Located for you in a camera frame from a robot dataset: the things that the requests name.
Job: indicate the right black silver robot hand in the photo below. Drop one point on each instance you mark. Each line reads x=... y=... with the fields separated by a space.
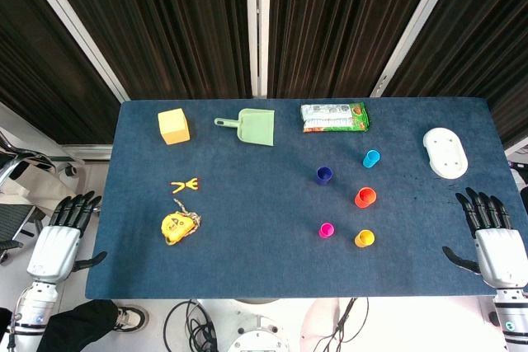
x=501 y=253

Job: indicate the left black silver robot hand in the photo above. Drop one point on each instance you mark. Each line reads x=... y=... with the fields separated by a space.
x=53 y=249

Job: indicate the yellow-orange plastic cup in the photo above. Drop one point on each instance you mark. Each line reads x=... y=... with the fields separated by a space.
x=364 y=238

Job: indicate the light blue plastic cup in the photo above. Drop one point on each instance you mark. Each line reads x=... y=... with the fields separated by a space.
x=371 y=158

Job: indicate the small pink plastic cup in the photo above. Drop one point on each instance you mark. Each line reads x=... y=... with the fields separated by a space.
x=326 y=230

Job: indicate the dark blue plastic cup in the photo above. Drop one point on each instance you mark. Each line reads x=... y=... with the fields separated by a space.
x=324 y=175

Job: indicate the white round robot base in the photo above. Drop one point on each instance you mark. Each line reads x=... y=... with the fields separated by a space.
x=257 y=339

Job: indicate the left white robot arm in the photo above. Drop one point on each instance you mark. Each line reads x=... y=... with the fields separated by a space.
x=33 y=311

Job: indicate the large orange-red plastic cup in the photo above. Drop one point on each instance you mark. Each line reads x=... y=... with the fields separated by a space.
x=365 y=197

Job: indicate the black mesh office chair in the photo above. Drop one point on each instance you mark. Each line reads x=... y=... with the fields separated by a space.
x=12 y=220

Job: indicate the beige tote bag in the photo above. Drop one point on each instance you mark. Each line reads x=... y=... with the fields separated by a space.
x=41 y=187

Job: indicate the black trouser leg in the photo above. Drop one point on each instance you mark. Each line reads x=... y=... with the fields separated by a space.
x=78 y=327

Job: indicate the black white sneaker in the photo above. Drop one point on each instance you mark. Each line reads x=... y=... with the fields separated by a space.
x=132 y=317

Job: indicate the white oval plastic dish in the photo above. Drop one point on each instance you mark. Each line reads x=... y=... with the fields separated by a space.
x=445 y=153

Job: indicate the yellow tape measure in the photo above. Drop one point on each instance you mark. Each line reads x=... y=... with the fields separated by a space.
x=176 y=228

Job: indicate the yellow cube block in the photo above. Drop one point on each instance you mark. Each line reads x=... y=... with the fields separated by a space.
x=173 y=126

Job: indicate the dark brown pleated curtain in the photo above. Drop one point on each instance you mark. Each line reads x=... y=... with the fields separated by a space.
x=342 y=18
x=41 y=59
x=165 y=18
x=486 y=38

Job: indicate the pale pink rounded object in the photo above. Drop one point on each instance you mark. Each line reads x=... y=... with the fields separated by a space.
x=313 y=327

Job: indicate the blue table cloth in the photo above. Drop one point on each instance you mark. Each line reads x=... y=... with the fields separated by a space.
x=255 y=212

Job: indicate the green white snack bag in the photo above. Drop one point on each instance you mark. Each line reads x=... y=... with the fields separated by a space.
x=334 y=118

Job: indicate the light green plastic dustpan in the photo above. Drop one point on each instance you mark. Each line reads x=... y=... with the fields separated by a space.
x=255 y=127

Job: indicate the white frame post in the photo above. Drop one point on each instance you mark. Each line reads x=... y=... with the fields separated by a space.
x=257 y=18
x=74 y=26
x=417 y=18

